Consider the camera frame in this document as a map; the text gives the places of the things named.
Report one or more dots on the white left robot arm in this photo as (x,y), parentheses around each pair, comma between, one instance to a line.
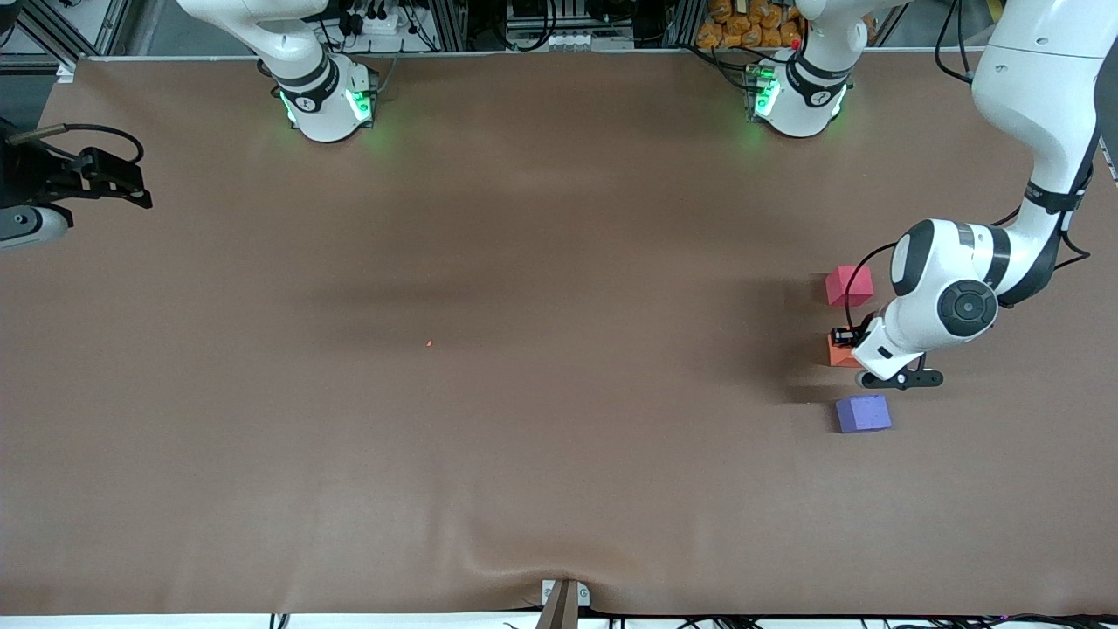
(1031,105)

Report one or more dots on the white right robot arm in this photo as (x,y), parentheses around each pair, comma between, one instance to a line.
(314,79)

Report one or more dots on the metal clamp bracket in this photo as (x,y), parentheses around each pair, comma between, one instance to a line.
(583,596)

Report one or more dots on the aluminium frame post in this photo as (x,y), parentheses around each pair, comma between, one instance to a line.
(450,24)

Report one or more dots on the red foam block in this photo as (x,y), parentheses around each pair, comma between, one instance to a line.
(847,286)

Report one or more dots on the purple foam block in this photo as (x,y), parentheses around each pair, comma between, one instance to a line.
(863,413)

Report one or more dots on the orange fruit net bag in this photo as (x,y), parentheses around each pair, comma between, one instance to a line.
(751,26)

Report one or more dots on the green-lit base control box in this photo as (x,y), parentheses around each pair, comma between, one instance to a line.
(362,96)
(758,87)

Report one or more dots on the white socket strip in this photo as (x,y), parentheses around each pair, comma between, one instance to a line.
(576,40)

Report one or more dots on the orange foam block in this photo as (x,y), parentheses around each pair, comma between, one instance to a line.
(840,355)

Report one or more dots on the white power strip with plugs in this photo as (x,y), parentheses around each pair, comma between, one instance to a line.
(380,22)

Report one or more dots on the brown table mat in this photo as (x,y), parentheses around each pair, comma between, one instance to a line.
(559,454)

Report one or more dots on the aluminium frame corner bracket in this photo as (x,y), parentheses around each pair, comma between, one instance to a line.
(66,72)

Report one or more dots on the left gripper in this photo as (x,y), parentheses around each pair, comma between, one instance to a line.
(853,335)

